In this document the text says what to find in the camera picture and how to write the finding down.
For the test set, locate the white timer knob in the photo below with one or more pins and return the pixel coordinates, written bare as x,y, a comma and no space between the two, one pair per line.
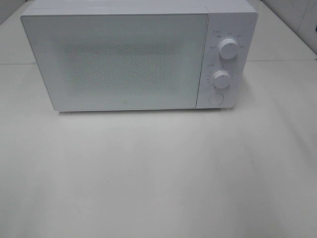
222,79

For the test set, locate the white microwave door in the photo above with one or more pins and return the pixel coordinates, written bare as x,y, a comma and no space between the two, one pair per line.
119,62

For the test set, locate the upper white power knob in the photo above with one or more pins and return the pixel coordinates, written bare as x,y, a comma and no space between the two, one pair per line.
228,48

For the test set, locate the round white door button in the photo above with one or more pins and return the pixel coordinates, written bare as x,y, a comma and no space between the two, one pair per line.
216,99

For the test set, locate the white microwave oven body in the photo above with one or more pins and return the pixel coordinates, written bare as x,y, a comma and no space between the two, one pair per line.
226,18

